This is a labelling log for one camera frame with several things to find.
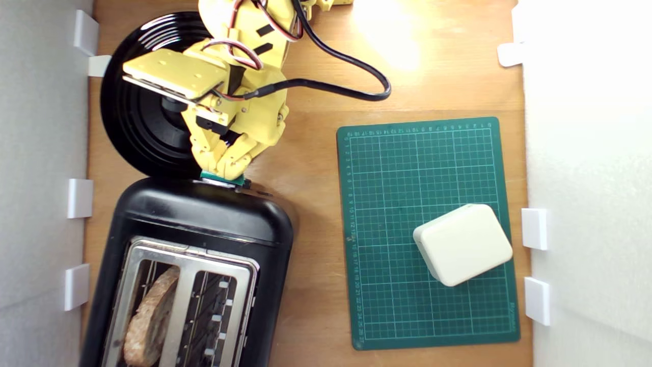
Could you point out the black plate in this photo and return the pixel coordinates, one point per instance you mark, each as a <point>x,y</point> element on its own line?
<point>137,132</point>

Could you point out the white block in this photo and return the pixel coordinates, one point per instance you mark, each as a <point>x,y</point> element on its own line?
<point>463,244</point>

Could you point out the black two-slot toaster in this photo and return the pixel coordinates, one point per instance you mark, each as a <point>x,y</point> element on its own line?
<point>204,214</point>

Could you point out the yellow wrist camera mount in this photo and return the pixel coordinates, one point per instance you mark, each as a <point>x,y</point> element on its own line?
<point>173,71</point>

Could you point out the green-taped toaster lever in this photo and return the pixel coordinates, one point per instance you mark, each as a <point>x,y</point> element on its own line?
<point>224,179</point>

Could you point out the brown bread slice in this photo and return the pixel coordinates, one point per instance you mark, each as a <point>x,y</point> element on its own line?
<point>150,316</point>

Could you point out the green cutting mat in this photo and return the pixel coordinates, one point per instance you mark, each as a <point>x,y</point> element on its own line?
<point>407,168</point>

